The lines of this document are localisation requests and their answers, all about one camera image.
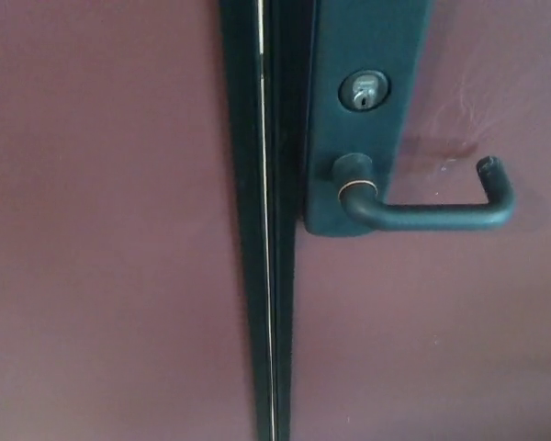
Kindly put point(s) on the silver lock cylinder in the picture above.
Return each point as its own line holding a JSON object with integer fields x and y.
{"x": 363, "y": 92}

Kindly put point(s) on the black door edge strip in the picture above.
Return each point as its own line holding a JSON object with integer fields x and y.
{"x": 248, "y": 184}
{"x": 282, "y": 184}

